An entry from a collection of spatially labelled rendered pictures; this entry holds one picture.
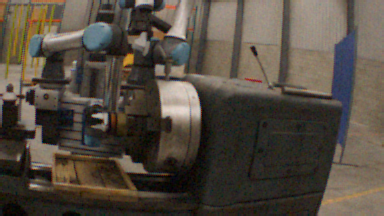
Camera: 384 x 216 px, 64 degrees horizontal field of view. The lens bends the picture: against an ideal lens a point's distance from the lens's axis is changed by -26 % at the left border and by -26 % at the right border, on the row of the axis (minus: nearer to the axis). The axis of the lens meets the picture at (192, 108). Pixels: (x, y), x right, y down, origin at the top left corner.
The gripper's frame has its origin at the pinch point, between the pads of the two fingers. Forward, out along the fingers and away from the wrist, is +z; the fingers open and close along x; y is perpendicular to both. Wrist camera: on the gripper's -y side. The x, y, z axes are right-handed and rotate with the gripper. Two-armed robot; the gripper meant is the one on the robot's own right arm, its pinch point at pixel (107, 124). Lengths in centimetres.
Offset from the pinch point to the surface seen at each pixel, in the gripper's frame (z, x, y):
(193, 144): 11.9, -1.7, -25.7
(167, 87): 3.4, 13.8, -18.1
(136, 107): -6.4, 5.4, -11.0
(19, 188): 20.2, -19.4, 33.5
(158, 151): 11.1, -4.7, -15.2
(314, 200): 16, -25, -82
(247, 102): 17.5, 13.1, -39.0
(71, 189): 14.9, -19.2, 14.1
